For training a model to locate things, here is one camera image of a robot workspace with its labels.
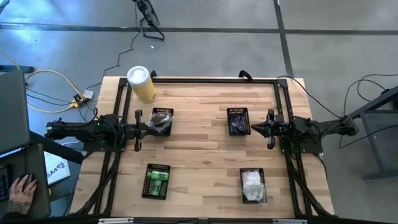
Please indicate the black keyboard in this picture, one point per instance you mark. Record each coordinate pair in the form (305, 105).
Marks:
(3, 183)

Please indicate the dark blue toiletry tube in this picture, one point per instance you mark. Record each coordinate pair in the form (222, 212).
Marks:
(241, 119)
(234, 129)
(233, 119)
(244, 129)

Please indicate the silver metal bracket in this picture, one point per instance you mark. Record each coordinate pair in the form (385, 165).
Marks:
(289, 221)
(115, 220)

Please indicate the black slotted plastic basket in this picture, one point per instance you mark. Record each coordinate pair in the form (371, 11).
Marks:
(168, 132)
(145, 186)
(242, 186)
(230, 110)

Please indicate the grey laptop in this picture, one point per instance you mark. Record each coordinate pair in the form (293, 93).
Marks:
(12, 109)

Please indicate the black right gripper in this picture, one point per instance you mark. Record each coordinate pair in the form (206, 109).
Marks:
(275, 129)

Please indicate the white paper booklet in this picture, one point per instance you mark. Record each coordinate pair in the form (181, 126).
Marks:
(57, 169)

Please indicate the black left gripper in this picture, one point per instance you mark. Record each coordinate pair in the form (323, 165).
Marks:
(137, 130)

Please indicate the green toiletry bottle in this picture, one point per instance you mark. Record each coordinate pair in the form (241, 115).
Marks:
(160, 175)
(156, 188)

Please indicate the dark grey desk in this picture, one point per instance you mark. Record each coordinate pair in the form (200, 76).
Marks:
(38, 161)

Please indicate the yellow canister with white lid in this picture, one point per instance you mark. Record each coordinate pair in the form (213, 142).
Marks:
(141, 82)

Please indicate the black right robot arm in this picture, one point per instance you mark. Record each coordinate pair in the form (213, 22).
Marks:
(320, 129)

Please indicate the grey side table frame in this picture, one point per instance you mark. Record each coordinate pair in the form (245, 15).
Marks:
(371, 137)

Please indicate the person's hand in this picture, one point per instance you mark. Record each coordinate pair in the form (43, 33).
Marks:
(20, 196)

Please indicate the white power strip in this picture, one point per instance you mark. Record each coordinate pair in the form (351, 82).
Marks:
(88, 94)

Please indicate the black floor fan stand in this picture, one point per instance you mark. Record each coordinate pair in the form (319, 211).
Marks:
(150, 15)

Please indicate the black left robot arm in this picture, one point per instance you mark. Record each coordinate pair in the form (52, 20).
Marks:
(87, 129)

